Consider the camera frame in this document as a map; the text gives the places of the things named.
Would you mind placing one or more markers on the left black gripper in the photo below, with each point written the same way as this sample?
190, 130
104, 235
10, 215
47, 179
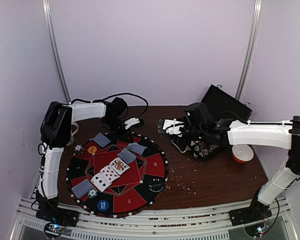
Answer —
119, 136

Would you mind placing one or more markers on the dealt playing card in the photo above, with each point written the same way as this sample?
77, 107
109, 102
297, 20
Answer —
81, 189
102, 141
97, 135
86, 180

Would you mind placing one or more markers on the face-down community card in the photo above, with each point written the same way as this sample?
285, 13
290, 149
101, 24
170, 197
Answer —
136, 148
127, 156

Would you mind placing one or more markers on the orange big blind button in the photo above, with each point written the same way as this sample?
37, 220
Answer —
92, 150

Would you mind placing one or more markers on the poker chip stack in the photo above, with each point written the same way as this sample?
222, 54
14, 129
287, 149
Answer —
92, 193
79, 149

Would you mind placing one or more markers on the face-up king card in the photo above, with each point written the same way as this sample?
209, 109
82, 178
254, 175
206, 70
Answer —
119, 166

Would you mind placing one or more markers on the face-up diamonds card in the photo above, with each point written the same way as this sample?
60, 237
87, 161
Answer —
109, 173

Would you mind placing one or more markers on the face-up spades card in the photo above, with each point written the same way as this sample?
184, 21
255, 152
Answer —
100, 182

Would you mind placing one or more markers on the clear dealer button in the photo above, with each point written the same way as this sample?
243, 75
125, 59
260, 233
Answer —
156, 185

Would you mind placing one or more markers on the blue small blind button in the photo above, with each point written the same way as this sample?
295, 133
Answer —
103, 205

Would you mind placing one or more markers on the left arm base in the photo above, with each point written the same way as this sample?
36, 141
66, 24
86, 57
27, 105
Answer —
57, 215

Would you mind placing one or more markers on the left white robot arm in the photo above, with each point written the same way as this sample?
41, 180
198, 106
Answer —
56, 133

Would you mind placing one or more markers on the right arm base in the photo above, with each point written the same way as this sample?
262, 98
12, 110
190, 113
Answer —
248, 215

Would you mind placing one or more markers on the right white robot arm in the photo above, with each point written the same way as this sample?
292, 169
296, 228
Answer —
234, 131

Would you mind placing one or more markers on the back right chip row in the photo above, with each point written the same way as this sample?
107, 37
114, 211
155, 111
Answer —
200, 147

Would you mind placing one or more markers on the chip row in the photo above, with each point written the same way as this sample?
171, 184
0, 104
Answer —
200, 147
214, 149

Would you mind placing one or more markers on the front right chip row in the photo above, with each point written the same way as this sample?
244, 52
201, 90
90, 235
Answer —
214, 149

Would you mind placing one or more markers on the black poker chip case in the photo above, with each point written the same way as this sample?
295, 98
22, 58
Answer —
223, 108

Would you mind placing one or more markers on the orange white bowl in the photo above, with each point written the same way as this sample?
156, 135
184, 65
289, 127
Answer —
242, 153

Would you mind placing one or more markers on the white floral mug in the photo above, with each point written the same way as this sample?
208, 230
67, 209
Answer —
73, 130

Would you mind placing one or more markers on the round red black poker mat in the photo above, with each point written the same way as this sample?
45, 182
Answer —
130, 193

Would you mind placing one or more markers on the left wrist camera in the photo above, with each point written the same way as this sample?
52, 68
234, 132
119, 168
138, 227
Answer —
134, 122

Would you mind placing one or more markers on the right aluminium frame post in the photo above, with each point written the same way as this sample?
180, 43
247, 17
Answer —
251, 48

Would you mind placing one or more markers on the aluminium frame post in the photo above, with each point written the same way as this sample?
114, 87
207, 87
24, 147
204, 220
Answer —
55, 52
251, 48

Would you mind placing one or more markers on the front aluminium rail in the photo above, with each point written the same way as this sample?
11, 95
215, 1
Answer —
198, 223

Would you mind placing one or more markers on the left aluminium frame post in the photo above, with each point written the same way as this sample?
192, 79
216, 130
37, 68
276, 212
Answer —
55, 52

